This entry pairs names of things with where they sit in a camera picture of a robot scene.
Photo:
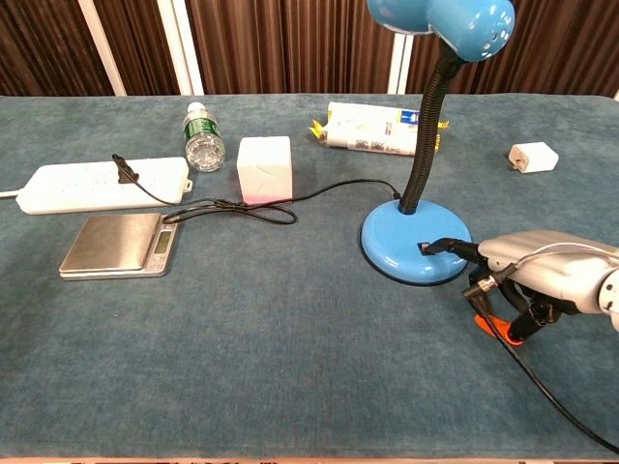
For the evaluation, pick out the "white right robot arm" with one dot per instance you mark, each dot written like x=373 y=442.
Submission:
x=611 y=299

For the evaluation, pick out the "white and yellow snack package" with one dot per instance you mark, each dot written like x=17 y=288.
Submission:
x=367 y=128

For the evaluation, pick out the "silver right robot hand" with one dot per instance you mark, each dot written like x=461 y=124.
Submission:
x=546 y=275

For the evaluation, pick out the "white usb wall charger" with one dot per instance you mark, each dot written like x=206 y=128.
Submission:
x=536 y=157

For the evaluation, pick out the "wide slanted white pole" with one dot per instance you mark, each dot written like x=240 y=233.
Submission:
x=181 y=48

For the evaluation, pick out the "clear green-label water bottle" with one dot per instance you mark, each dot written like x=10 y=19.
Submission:
x=204 y=145

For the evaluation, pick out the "upright white pole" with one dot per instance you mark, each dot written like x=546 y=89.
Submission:
x=400 y=65

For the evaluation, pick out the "blue velvet tablecloth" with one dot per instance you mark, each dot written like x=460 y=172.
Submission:
x=242 y=348

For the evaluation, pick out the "thin slanted white pole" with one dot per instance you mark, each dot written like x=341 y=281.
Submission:
x=101 y=48

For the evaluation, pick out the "silver digital kitchen scale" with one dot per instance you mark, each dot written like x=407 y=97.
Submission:
x=111 y=241

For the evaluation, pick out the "white power strip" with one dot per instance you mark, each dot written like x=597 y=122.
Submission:
x=77 y=186

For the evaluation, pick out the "brown pleated curtain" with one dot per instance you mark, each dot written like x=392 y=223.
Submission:
x=290 y=43

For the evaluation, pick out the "white cube box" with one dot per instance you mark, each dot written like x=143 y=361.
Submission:
x=265 y=166

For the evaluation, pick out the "blue gooseneck desk lamp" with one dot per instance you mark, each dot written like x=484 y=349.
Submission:
x=401 y=239

